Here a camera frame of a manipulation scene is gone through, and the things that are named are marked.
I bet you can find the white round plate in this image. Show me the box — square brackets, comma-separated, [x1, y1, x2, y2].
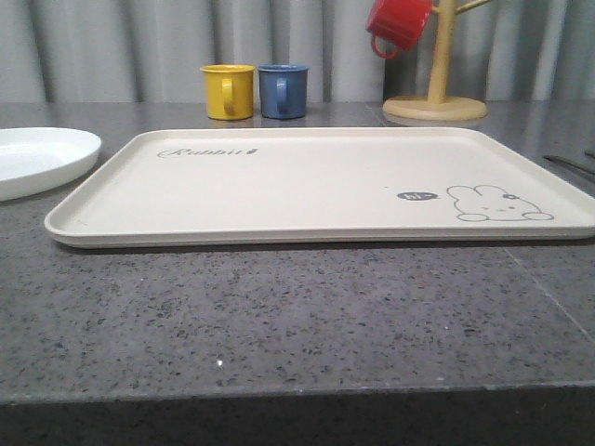
[1, 127, 101, 202]

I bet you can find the silver metal fork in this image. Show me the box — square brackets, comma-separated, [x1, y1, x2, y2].
[543, 155, 595, 177]

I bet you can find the beige rabbit serving tray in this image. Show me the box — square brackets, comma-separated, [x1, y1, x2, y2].
[45, 127, 594, 248]

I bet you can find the blue enamel mug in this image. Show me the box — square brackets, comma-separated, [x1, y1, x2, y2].
[258, 64, 309, 120]

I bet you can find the yellow enamel mug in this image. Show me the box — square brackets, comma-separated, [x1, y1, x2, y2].
[201, 64, 256, 121]

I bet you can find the wooden mug tree stand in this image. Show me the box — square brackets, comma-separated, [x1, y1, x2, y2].
[383, 0, 490, 122]

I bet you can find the red enamel mug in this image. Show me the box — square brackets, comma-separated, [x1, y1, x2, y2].
[366, 0, 432, 59]

